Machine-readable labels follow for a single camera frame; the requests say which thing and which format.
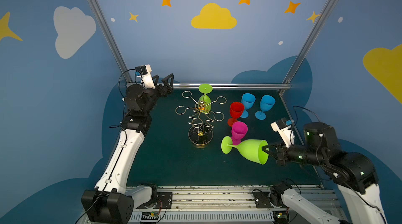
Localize green wine glass front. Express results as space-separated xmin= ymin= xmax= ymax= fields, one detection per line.
xmin=221 ymin=136 xmax=269 ymax=165

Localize green wine glass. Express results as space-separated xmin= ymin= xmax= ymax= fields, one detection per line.
xmin=198 ymin=84 xmax=213 ymax=113
xmin=221 ymin=136 xmax=269 ymax=165

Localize pink wine glass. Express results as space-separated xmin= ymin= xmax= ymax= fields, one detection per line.
xmin=231 ymin=121 xmax=248 ymax=145

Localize blue wine glass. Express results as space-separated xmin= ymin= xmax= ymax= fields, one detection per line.
xmin=254 ymin=95 xmax=276 ymax=120
xmin=240 ymin=93 xmax=255 ymax=118

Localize red wine glass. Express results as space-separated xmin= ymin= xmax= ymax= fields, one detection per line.
xmin=227 ymin=102 xmax=245 ymax=127

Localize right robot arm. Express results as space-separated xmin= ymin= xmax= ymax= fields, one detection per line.
xmin=261 ymin=122 xmax=387 ymax=224

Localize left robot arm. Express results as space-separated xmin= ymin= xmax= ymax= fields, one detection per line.
xmin=81 ymin=74 xmax=174 ymax=224

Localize green wine glass rear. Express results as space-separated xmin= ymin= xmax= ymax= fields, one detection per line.
xmin=198 ymin=84 xmax=213 ymax=113

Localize right green circuit board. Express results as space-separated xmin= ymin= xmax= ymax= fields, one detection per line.
xmin=273 ymin=212 xmax=290 ymax=224

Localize green circuit board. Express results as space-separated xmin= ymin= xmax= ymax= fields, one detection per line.
xmin=273 ymin=212 xmax=290 ymax=224
xmin=140 ymin=212 xmax=162 ymax=222

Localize left green circuit board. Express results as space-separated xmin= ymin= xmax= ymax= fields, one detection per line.
xmin=140 ymin=212 xmax=162 ymax=222

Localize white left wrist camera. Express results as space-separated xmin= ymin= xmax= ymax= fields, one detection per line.
xmin=135 ymin=64 xmax=156 ymax=89

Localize black left camera cable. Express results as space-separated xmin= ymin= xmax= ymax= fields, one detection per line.
xmin=117 ymin=68 xmax=139 ymax=99

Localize black camera cable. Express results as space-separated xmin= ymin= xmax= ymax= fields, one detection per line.
xmin=117 ymin=68 xmax=139 ymax=99
xmin=290 ymin=105 xmax=322 ymax=130

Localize black right camera cable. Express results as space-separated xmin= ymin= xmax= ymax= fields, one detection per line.
xmin=290 ymin=105 xmax=322 ymax=130

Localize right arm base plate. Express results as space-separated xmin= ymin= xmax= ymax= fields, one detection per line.
xmin=252 ymin=189 xmax=283 ymax=208

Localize gold wire glass rack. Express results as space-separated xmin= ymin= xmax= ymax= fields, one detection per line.
xmin=175 ymin=91 xmax=227 ymax=148

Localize aluminium frame rails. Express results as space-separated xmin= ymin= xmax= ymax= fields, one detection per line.
xmin=87 ymin=0 xmax=339 ymax=96

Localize metal base rail platform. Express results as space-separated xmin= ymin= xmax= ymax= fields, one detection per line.
xmin=76 ymin=184 xmax=348 ymax=224

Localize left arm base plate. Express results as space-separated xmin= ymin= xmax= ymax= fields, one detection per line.
xmin=137 ymin=192 xmax=173 ymax=209

